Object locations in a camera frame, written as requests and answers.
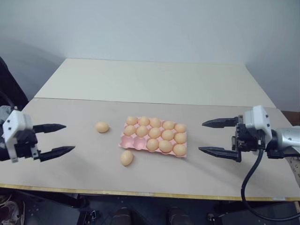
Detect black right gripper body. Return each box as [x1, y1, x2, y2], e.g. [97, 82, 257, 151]
[231, 114, 267, 153]

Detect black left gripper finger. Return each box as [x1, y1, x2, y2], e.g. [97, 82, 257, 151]
[32, 123, 67, 135]
[38, 146, 76, 163]

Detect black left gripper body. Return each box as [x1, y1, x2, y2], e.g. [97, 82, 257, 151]
[14, 127, 39, 162]

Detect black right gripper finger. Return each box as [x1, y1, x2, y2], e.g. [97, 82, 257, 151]
[202, 116, 243, 128]
[198, 146, 242, 163]

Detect pink egg tray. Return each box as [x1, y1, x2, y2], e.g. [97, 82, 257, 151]
[117, 116, 188, 158]

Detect perforated metal plate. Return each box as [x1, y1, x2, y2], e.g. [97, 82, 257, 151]
[286, 156, 300, 195]

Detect light sneaker shoe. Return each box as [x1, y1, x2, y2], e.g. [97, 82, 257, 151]
[0, 194, 20, 225]

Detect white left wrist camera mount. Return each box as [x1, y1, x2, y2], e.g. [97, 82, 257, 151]
[1, 110, 34, 163]

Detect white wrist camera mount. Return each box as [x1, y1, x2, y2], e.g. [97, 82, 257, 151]
[242, 105, 273, 142]
[1, 110, 34, 163]

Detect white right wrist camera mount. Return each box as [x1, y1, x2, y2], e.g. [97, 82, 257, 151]
[242, 105, 273, 142]

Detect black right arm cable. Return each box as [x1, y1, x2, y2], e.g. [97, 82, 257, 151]
[241, 149, 300, 221]

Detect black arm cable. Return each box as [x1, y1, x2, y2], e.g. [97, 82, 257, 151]
[0, 90, 19, 111]
[241, 149, 300, 221]

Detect black table frame bar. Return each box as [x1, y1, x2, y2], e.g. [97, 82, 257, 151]
[14, 190, 90, 209]

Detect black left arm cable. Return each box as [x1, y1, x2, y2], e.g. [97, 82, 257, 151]
[0, 90, 19, 111]

